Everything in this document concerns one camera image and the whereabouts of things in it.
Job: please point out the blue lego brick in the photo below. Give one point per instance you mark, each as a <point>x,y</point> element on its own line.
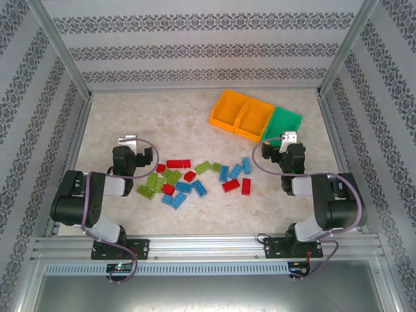
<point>185,187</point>
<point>167,199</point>
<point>224,173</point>
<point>247,164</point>
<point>199,188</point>
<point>178,200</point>
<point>235,171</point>

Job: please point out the green plastic bin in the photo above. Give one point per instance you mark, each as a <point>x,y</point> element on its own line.
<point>281,123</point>

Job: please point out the orange plastic bin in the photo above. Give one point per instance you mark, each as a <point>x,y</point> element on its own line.
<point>253,122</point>
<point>224,112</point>

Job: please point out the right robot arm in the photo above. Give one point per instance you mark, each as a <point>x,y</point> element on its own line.
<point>344,211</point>

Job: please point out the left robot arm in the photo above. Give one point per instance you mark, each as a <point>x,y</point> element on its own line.
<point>71,208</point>

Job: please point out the grey metal panel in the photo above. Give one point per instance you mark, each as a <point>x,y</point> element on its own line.
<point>208,295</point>

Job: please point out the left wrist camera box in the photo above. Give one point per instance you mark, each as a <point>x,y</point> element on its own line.
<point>128,139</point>

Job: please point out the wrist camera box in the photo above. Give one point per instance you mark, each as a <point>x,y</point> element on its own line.
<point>128,139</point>
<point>289,136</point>

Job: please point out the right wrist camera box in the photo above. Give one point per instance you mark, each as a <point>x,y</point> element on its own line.
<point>289,136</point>

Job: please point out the aluminium side rail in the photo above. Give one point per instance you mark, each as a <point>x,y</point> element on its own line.
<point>338,146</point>
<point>76,146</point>

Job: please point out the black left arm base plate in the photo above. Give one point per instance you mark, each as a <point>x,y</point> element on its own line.
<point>141,248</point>

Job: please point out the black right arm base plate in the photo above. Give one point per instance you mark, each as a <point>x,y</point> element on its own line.
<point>274,248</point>

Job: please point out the aluminium mounting rail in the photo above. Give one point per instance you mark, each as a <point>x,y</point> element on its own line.
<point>208,245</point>

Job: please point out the aluminium frame post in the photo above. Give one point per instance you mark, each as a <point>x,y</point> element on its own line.
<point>347,45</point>
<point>58,45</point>

